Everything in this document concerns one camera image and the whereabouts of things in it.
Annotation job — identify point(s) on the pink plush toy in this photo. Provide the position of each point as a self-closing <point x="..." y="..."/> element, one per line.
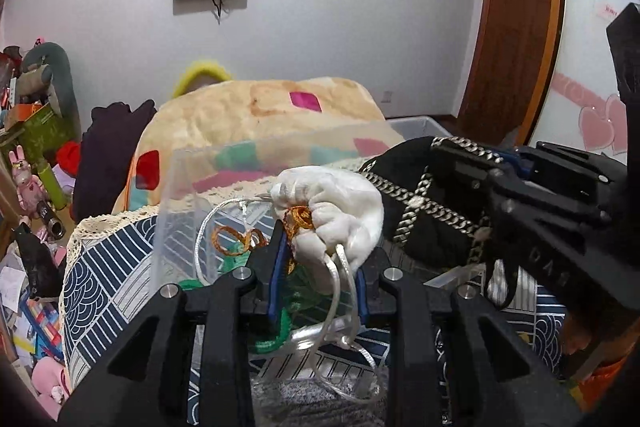
<point x="49" y="381"/>

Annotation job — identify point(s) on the brown wooden door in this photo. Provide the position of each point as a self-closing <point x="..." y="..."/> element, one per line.
<point x="513" y="60"/>

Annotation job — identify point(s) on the dark purple garment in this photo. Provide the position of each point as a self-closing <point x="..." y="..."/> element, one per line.
<point x="106" y="150"/>

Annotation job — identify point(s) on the black bag with chain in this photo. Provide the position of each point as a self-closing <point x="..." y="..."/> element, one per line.
<point x="430" y="233"/>

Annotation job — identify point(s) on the red plush item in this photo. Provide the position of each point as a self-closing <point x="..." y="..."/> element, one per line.
<point x="68" y="157"/>

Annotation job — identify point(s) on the white drawstring pouch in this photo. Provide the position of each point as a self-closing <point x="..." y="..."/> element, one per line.
<point x="333" y="219"/>

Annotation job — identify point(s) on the green cardboard box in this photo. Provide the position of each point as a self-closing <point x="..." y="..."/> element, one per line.
<point x="41" y="135"/>

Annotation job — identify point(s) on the pink rabbit figurine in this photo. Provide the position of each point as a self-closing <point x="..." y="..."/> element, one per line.
<point x="30" y="190"/>

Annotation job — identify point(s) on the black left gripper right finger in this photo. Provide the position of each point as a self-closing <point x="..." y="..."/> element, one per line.
<point x="455" y="360"/>

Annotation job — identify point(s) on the clear plastic storage box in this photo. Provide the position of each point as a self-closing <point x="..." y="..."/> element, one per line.
<point x="202" y="182"/>

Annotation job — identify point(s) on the grey glitter pouch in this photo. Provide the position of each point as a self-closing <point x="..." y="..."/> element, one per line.
<point x="304" y="403"/>

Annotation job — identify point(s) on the blue white patterned tablecloth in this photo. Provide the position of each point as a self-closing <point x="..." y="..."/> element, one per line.
<point x="108" y="283"/>

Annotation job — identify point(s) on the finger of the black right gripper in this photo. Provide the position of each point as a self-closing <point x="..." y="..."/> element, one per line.
<point x="520" y="158"/>
<point x="469" y="178"/>

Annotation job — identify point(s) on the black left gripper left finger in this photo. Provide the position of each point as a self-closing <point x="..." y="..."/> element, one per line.
<point x="143" y="378"/>

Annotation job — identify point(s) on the grey green plush toy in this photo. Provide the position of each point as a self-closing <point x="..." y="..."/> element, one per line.
<point x="45" y="72"/>

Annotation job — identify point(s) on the beige patchwork plush blanket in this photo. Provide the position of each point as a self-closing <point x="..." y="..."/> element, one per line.
<point x="234" y="111"/>

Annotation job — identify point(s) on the green knitted cloth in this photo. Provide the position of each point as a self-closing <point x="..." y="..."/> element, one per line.
<point x="284" y="291"/>

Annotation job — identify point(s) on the green bottle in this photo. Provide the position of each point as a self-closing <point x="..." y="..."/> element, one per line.
<point x="50" y="183"/>

